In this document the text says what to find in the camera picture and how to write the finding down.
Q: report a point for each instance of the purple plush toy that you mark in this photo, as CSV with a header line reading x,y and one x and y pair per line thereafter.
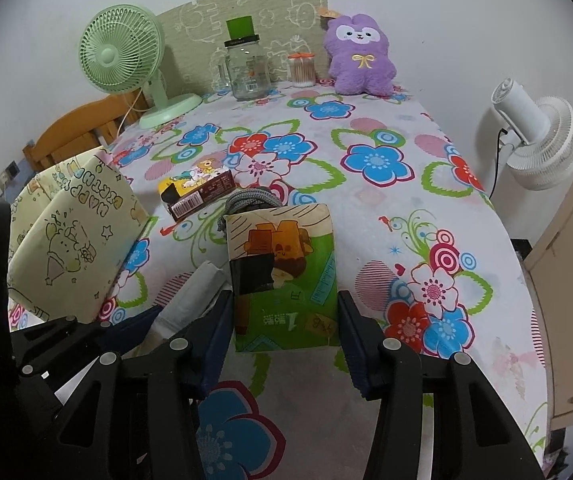
x,y
359,67

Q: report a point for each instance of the white clip fan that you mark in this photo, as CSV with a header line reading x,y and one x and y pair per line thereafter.
x,y
541,145

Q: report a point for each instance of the cartoon print snack box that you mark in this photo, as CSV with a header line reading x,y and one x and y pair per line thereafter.
x,y
201,180

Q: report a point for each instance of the green desk fan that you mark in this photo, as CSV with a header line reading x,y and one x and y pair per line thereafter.
x,y
111,55

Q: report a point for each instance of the glass jar mug green lid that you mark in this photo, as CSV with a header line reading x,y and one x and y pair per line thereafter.
x,y
246,70

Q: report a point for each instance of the wooden bed headboard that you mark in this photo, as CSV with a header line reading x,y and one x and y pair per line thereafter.
x,y
66,135

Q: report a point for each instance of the floral tablecloth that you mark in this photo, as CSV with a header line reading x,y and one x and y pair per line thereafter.
x,y
391,125

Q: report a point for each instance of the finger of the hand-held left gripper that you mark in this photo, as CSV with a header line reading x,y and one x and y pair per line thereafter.
x,y
66,332

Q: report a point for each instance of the wall socket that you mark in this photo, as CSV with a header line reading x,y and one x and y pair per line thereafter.
x,y
9,172

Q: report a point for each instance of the cotton swab jar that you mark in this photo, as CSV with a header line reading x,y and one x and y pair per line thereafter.
x,y
301,72

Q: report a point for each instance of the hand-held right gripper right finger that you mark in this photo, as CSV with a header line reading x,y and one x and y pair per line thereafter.
x,y
354,350

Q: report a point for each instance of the green patterned board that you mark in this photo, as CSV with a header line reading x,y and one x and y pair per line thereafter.
x,y
266,5

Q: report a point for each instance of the yellow fabric storage box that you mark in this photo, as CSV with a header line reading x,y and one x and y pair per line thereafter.
x,y
66,240

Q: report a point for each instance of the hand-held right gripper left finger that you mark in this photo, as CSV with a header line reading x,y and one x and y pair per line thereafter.
x,y
214,345

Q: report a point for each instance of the white plastic packet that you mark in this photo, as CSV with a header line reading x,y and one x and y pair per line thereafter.
x,y
191,290

